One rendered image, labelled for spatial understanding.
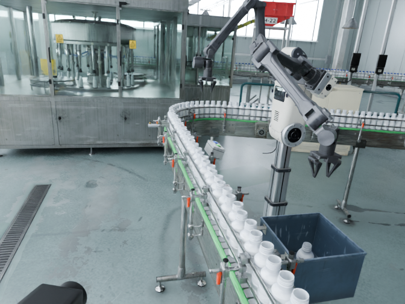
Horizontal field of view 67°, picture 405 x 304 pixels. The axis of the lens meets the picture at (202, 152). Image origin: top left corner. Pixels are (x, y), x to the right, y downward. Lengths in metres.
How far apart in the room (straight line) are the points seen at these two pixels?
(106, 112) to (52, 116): 0.75
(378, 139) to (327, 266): 2.35
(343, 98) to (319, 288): 4.61
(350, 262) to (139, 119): 3.88
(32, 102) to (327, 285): 4.31
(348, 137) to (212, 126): 1.37
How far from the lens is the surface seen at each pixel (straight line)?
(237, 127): 3.16
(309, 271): 1.30
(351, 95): 5.77
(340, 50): 12.17
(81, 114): 4.77
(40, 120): 4.89
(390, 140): 3.58
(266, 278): 0.86
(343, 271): 1.40
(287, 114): 1.93
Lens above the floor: 1.67
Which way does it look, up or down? 19 degrees down
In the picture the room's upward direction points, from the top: 4 degrees clockwise
